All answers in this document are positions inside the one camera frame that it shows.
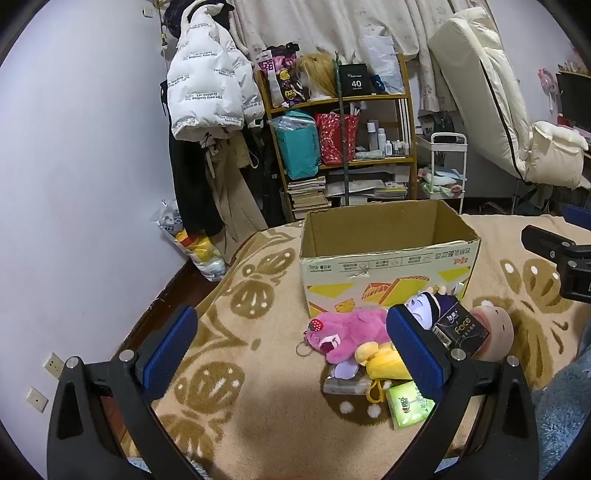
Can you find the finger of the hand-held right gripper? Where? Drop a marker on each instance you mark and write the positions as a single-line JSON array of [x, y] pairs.
[[545, 240], [578, 216]]

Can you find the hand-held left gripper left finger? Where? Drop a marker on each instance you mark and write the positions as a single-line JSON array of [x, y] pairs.
[[168, 350]]

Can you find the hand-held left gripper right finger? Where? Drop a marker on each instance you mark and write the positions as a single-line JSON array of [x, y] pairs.
[[415, 355]]

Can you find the yellow plush toy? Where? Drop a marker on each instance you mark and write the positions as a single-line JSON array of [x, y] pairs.
[[383, 362]]

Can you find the green tissue pack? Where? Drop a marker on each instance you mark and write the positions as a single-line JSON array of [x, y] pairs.
[[406, 406]]

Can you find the pink bear plush toy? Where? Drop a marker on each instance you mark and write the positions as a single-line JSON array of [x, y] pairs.
[[351, 332]]

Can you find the pale pink face plush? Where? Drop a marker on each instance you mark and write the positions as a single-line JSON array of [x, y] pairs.
[[501, 332]]

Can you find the printed cardboard box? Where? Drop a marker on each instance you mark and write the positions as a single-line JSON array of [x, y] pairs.
[[392, 267]]

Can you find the purple haired doll plush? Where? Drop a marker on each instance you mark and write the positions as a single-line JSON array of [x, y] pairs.
[[427, 307]]

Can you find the black tissue pack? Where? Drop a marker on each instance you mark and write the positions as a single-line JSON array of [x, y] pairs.
[[461, 330]]

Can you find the clear plastic tissue pack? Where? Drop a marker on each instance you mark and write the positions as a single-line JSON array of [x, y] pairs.
[[344, 386]]

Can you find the plastic bag of toys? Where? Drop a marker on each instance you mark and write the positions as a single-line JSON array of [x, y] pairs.
[[203, 249]]

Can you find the dark screen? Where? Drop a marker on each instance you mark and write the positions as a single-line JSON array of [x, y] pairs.
[[575, 97]]

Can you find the pink desk fan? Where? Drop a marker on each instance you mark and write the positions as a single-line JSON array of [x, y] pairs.
[[547, 81]]

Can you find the white trolley cart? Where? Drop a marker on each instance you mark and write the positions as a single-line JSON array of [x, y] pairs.
[[450, 138]]

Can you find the beige hanging trousers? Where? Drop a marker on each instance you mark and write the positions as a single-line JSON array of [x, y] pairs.
[[231, 207]]

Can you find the blue fluffy cloth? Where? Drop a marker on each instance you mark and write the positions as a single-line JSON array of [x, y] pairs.
[[563, 415]]

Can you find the black hanging garment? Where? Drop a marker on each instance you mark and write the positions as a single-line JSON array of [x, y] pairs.
[[194, 184]]

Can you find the white folding mattress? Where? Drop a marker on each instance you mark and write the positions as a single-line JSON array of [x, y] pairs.
[[485, 69]]

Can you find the pile of papers and booklets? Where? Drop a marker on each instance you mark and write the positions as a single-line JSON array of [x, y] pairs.
[[369, 187]]

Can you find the row of cosmetic bottles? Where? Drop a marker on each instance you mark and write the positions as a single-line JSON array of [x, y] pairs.
[[383, 138]]

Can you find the stack of old books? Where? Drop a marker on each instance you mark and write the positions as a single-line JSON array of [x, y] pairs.
[[307, 194]]

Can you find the green pole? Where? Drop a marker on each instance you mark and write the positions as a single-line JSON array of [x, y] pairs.
[[342, 138]]

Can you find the red gift bag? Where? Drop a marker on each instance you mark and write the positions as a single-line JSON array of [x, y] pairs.
[[334, 138]]

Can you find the wooden shelf unit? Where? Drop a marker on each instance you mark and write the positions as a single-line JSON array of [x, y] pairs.
[[360, 98]]

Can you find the teal paper bag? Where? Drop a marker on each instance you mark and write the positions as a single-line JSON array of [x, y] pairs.
[[298, 152]]

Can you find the white plastic bag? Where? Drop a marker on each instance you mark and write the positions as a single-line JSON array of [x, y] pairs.
[[383, 55]]

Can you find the black marker box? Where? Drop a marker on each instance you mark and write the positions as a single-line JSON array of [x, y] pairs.
[[355, 81]]

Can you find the clear plastic bag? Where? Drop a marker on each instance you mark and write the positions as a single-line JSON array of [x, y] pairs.
[[288, 122]]

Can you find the white puffer jacket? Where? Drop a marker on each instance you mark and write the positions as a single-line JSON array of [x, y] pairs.
[[203, 83]]

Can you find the blonde wig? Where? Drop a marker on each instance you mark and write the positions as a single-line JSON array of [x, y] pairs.
[[318, 74]]

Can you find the cartoon printed bag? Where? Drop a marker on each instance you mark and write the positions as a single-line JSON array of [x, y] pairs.
[[286, 78]]

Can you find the floral curtain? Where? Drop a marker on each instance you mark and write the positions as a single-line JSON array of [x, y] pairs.
[[323, 27]]

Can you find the white wall socket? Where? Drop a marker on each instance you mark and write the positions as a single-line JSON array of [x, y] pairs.
[[54, 364], [36, 399]]

